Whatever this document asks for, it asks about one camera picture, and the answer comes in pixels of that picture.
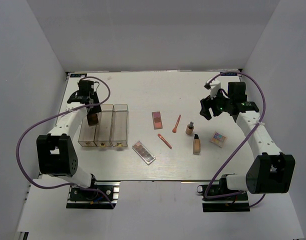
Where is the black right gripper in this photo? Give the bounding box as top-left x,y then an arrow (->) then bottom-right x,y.
199,87 -> 233,121

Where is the right clear organizer bin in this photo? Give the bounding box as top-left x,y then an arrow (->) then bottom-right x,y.
110,104 -> 129,148

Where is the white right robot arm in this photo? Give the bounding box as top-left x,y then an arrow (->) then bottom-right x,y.
200,80 -> 295,200

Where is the small foundation bottle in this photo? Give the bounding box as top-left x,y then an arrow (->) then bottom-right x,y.
185,121 -> 194,136

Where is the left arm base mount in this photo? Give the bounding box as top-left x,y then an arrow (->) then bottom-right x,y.
66,181 -> 120,210

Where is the brown eyeshadow palette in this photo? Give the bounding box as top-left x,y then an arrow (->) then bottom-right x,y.
86,113 -> 99,127

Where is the pastel square eyeshadow palette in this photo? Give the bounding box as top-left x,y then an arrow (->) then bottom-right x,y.
210,131 -> 228,148

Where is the tall foundation bottle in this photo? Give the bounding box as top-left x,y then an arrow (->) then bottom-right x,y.
193,134 -> 201,155

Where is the orange makeup brush upper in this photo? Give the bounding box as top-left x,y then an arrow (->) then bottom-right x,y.
172,115 -> 181,133

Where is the clear organizer bin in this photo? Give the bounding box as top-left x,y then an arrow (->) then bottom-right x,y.
94,104 -> 114,147
78,117 -> 97,147
110,104 -> 129,148

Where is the left clear organizer bin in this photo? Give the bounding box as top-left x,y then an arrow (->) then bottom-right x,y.
78,117 -> 97,147

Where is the pink blush palette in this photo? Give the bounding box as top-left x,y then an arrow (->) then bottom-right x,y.
152,111 -> 163,130

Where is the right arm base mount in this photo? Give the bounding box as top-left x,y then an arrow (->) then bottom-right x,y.
196,184 -> 250,213

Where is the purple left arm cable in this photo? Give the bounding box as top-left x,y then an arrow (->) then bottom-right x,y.
15,76 -> 117,210

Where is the mauve eyeshadow palette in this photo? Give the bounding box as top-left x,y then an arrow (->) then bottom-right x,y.
132,141 -> 156,166

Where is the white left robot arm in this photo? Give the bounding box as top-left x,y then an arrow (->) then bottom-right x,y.
36,80 -> 102,200

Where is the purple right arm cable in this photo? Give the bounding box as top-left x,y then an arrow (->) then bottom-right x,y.
204,72 -> 267,210

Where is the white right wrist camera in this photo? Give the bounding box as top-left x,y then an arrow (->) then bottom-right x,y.
204,79 -> 221,99

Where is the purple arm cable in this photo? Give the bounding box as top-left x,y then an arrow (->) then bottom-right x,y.
15,76 -> 117,210
204,72 -> 267,210

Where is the middle clear organizer bin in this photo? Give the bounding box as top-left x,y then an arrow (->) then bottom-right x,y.
94,104 -> 114,147

